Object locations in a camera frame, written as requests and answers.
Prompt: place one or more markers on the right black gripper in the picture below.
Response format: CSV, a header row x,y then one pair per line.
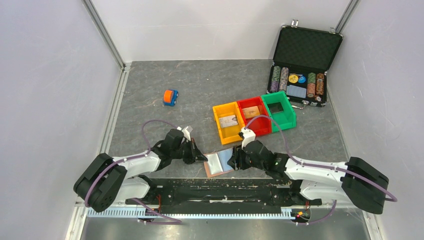
x,y
236,161

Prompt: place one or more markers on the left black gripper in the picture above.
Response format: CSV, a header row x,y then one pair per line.
x,y
195,153

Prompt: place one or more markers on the tan leather card holder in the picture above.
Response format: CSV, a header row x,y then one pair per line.
x,y
217,163

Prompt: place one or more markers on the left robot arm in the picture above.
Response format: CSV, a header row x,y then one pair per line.
x,y
108,180

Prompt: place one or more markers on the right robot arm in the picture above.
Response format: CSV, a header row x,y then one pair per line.
x,y
354,181

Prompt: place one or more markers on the card in yellow bin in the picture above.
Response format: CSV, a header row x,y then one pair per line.
x,y
228,121

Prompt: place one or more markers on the card in red bin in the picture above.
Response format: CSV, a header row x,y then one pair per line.
x,y
251,112

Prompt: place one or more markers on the card in green bin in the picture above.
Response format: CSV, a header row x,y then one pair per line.
x,y
275,107

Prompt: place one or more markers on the light blue card deck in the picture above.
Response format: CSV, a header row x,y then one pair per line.
x,y
296,91

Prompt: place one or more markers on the yellow plastic bin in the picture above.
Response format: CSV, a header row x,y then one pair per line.
x,y
230,134

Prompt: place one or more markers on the red plastic bin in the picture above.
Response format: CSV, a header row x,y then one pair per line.
x,y
261,125

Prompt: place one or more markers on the green plastic bin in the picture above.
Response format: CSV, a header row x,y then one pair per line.
x,y
285,120

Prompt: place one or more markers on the blue orange toy car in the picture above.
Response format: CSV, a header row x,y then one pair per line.
x,y
170,97

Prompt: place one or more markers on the yellow dealer chip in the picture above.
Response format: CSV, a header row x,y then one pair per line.
x,y
293,78

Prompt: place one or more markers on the blue dealer chip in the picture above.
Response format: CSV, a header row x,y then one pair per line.
x,y
302,79

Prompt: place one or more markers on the black poker chip case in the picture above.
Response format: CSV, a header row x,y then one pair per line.
x,y
304,51

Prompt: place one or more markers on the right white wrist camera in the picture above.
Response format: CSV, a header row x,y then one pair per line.
x,y
247,136

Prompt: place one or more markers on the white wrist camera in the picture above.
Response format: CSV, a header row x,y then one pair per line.
x,y
247,136
186,132

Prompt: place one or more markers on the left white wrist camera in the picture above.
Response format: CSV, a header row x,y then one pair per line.
x,y
186,132

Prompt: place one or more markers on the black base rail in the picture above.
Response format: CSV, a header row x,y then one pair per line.
x,y
224,195

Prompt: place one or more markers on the white toothed cable duct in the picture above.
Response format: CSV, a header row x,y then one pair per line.
x,y
140,212

